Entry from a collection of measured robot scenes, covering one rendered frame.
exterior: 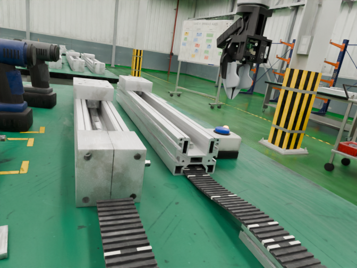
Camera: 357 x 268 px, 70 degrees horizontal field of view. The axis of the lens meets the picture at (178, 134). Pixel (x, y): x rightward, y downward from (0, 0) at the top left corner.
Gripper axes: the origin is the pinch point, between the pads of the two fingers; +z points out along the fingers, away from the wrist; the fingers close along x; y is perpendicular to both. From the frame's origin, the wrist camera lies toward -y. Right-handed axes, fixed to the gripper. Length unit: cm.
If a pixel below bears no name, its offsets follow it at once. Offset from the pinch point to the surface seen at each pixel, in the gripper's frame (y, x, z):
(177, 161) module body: 11.4, -17.1, 13.8
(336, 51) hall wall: -535, 707, -94
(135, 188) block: 21.1, -28.2, 14.0
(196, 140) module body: 6.6, -10.9, 10.8
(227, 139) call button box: 4.0, -0.6, 11.3
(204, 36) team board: -523, 248, -61
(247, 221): 33.1, -15.1, 13.1
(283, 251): 39.2, -14.4, 13.1
